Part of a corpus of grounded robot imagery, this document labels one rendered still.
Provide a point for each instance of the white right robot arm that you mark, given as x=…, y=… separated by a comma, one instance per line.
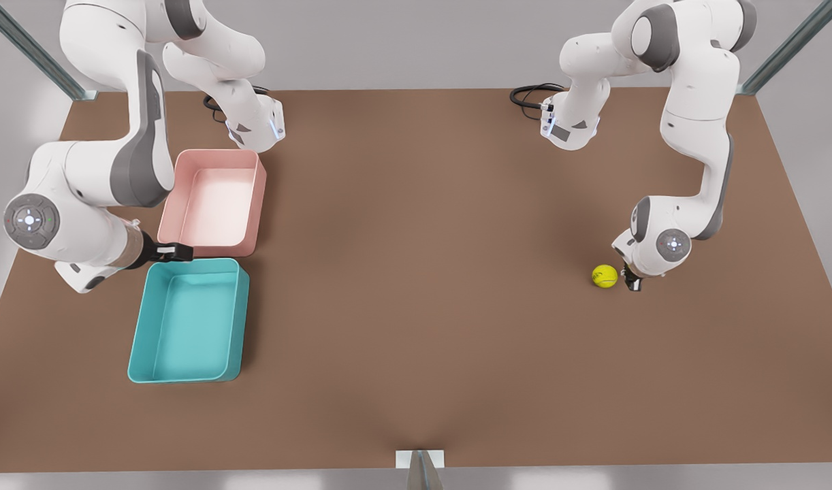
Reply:
x=89, y=170

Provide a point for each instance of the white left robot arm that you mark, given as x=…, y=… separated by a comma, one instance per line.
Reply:
x=695, y=102

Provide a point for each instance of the yellow tennis ball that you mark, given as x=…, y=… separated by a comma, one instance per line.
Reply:
x=604, y=275

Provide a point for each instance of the pink rectangular tray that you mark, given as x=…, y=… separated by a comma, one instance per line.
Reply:
x=212, y=202

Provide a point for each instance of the teal rectangular tray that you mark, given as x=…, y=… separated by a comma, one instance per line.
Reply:
x=190, y=320

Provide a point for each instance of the silver frame post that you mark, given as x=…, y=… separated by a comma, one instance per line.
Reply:
x=787, y=47
x=421, y=469
x=31, y=47

